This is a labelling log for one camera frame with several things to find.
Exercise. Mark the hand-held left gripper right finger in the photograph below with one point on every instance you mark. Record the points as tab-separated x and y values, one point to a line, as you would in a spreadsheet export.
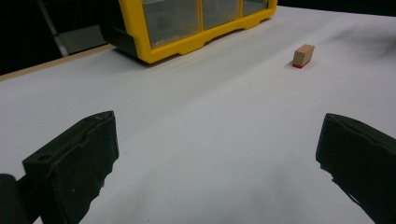
361	161

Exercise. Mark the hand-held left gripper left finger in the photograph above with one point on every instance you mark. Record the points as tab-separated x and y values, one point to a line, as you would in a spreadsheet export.
71	161

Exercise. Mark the small wooden block red base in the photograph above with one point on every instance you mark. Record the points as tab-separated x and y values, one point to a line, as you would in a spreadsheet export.
303	55

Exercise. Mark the yellow black organizer cabinet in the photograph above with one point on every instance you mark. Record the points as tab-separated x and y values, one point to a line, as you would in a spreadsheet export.
174	49

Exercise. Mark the clear plastic drawer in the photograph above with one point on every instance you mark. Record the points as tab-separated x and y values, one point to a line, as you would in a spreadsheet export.
171	21

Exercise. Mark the grid of clear organizer bins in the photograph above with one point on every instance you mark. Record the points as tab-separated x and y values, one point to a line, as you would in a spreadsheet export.
219	12

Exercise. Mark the grey metal frame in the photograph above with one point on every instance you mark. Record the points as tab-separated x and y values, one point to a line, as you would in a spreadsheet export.
81	39

